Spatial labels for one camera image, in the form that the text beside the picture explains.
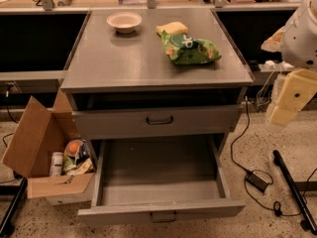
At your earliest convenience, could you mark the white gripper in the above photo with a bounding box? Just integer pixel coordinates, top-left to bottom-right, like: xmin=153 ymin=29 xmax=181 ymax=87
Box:
xmin=261 ymin=27 xmax=317 ymax=126

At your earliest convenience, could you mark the green rice chip bag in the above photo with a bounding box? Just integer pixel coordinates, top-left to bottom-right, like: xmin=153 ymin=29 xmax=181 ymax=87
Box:
xmin=160 ymin=31 xmax=221 ymax=65

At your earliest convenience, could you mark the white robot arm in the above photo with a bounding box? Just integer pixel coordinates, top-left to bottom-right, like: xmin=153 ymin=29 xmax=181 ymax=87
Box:
xmin=261 ymin=0 xmax=317 ymax=128

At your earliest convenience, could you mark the closed grey upper drawer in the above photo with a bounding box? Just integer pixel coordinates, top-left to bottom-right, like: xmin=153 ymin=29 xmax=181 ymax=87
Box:
xmin=72 ymin=105 xmax=241 ymax=139

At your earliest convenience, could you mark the grey drawer cabinet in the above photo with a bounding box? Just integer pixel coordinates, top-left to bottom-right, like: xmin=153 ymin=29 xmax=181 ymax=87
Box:
xmin=59 ymin=7 xmax=256 ymax=227

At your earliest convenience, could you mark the open grey lower drawer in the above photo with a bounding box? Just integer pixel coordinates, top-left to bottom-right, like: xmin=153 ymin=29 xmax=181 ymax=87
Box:
xmin=78 ymin=135 xmax=246 ymax=226

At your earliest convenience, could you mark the colourful snack bag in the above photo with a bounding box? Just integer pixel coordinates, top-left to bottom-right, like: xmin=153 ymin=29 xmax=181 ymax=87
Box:
xmin=62 ymin=140 xmax=94 ymax=176

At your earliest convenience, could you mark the white power strip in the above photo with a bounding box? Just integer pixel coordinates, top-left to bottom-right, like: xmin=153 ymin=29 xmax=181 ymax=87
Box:
xmin=263 ymin=60 xmax=294 ymax=71

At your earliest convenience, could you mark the black metal bar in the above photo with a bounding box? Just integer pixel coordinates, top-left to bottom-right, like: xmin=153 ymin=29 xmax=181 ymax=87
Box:
xmin=272 ymin=150 xmax=317 ymax=235

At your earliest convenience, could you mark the black power adapter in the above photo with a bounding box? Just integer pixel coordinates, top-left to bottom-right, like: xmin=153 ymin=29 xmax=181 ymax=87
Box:
xmin=246 ymin=172 xmax=268 ymax=192

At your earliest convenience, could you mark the yellow sponge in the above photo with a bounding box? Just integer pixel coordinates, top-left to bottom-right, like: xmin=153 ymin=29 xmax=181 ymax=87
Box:
xmin=157 ymin=22 xmax=188 ymax=36

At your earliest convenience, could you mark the white paper bowl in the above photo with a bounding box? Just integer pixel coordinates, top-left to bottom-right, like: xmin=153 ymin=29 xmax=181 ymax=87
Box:
xmin=107 ymin=12 xmax=142 ymax=34

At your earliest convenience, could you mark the white can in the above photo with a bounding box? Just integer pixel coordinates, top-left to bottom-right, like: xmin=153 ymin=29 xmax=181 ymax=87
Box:
xmin=50 ymin=152 xmax=63 ymax=177

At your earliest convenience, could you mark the brown cardboard box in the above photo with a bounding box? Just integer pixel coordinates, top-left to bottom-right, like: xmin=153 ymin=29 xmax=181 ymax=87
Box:
xmin=2 ymin=92 xmax=94 ymax=205

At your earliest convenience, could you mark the black frame leg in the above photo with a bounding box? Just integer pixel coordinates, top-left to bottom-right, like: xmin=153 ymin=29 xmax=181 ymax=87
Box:
xmin=0 ymin=178 xmax=28 ymax=238

